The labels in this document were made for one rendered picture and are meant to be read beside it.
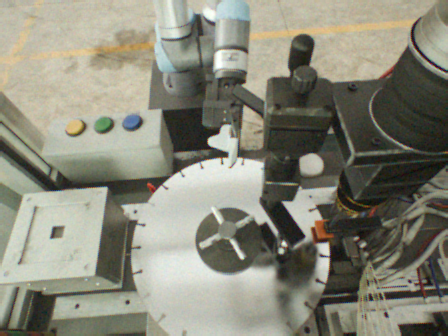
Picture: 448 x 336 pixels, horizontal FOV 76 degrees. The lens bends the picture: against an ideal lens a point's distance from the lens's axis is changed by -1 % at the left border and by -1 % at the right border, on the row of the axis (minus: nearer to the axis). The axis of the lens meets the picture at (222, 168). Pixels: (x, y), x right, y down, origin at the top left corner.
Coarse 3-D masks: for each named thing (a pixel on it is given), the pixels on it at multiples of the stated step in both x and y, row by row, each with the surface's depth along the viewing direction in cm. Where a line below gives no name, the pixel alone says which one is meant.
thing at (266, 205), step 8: (264, 104) 26; (264, 112) 26; (288, 160) 31; (264, 200) 44; (264, 208) 44; (272, 208) 42; (280, 208) 43; (272, 216) 43; (280, 216) 42; (288, 216) 42; (280, 224) 42; (288, 224) 42; (296, 224) 42; (280, 232) 42; (288, 232) 41; (296, 232) 41; (280, 240) 43; (288, 240) 41; (296, 240) 40
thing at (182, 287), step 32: (224, 160) 57; (160, 192) 54; (192, 192) 54; (224, 192) 53; (256, 192) 53; (160, 224) 51; (192, 224) 51; (160, 256) 48; (192, 256) 48; (288, 256) 47; (160, 288) 45; (192, 288) 45; (224, 288) 45; (256, 288) 45; (288, 288) 44; (320, 288) 44; (192, 320) 43; (224, 320) 43; (256, 320) 42; (288, 320) 42
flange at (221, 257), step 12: (228, 216) 50; (240, 216) 50; (204, 228) 49; (216, 228) 47; (240, 228) 47; (252, 228) 49; (204, 240) 48; (240, 240) 46; (252, 240) 48; (204, 252) 47; (216, 252) 47; (228, 252) 47; (252, 252) 47; (216, 264) 46; (228, 264) 46; (240, 264) 46; (252, 264) 46
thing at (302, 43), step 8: (296, 40) 24; (304, 40) 24; (312, 40) 24; (296, 48) 24; (304, 48) 24; (312, 48) 24; (296, 56) 24; (304, 56) 24; (288, 64) 26; (296, 64) 25; (304, 64) 25
